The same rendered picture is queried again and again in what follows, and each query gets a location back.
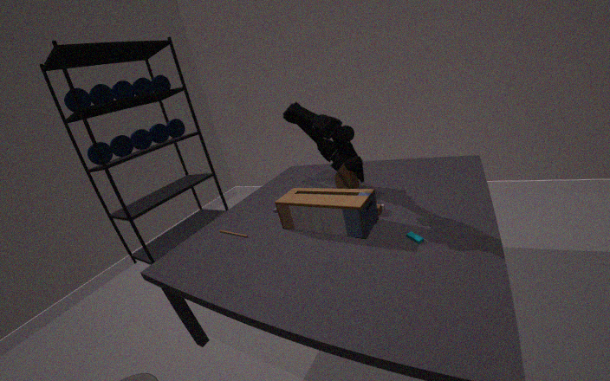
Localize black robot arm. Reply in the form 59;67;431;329
283;102;354;171

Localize small teal block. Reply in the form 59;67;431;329
406;231;424;244

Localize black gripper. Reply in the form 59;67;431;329
338;142;364;182

